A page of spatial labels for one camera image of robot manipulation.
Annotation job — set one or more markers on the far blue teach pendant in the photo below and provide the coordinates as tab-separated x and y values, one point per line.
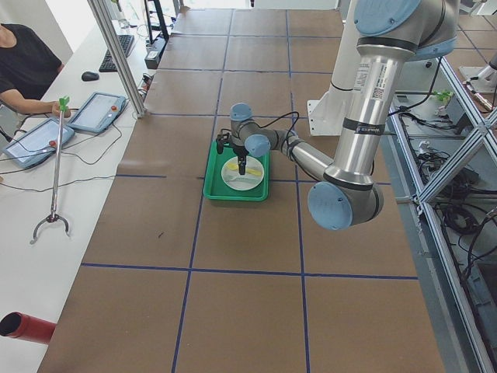
97	113

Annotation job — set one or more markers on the pale green plastic fork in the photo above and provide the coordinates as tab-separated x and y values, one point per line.
245	179

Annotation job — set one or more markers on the aluminium frame post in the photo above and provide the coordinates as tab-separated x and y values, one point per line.
104	22

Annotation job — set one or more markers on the near blue teach pendant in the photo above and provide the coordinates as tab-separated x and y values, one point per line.
35	146

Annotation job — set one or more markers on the red cylinder roll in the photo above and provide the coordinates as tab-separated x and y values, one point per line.
17	325

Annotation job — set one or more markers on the black computer mouse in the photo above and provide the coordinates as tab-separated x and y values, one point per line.
89	76

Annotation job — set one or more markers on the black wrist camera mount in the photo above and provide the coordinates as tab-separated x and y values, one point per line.
223	141

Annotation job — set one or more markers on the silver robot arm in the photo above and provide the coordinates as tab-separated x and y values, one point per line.
390	33

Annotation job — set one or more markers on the yellow plastic spoon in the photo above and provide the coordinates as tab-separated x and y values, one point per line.
235	167

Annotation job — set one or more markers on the white round plate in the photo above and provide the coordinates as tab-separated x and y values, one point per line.
251	163

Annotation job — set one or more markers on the green plastic tray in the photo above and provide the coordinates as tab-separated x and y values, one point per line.
214	187

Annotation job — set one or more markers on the person in black shirt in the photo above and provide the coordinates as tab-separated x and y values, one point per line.
28	69

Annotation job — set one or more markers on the green handled reacher grabber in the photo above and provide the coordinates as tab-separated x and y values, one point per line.
53	215

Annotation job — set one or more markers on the blue teach pendant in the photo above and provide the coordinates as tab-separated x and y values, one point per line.
97	113
35	146

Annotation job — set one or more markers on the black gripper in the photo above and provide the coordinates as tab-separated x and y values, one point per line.
239	151

